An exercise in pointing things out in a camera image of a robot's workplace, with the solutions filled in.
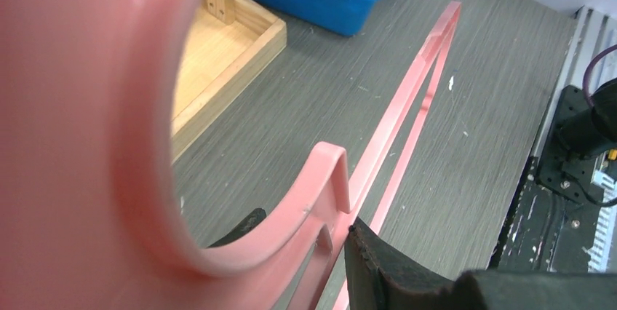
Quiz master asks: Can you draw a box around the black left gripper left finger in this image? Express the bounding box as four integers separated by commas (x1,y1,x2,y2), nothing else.
209,208,267,248

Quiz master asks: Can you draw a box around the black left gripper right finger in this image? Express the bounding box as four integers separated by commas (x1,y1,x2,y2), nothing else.
344,219,616,310

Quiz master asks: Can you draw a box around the pink plastic hanger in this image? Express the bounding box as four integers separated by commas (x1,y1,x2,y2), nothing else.
1,0,461,309

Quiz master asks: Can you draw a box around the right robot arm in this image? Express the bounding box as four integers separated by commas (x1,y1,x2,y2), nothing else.
557,79,616,158

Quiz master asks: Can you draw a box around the wooden clothes rack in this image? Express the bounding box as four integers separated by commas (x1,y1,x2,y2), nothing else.
172,0,287,161

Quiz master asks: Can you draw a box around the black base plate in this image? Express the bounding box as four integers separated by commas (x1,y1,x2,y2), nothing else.
489,84,617,275

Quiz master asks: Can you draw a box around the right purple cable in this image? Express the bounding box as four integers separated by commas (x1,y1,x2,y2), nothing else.
581,43,617,108

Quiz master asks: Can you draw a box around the aluminium rail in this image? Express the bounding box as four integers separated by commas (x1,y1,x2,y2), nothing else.
532,7,616,272

